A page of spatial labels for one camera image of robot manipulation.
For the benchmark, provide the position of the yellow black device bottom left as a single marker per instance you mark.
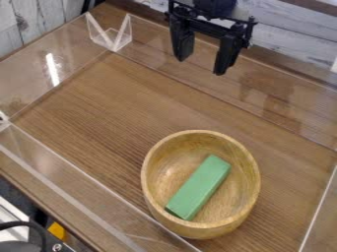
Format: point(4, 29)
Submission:
point(46, 221)

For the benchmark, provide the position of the brown wooden bowl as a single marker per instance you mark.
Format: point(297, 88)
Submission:
point(167, 166)

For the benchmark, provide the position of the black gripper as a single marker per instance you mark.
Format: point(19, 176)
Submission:
point(216, 18)

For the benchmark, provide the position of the green rectangular block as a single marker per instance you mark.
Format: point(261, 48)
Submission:
point(195, 192)

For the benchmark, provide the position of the clear acrylic corner bracket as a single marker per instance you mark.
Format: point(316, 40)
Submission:
point(113, 39)

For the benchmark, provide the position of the clear acrylic tray wall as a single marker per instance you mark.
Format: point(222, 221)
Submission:
point(96, 215)

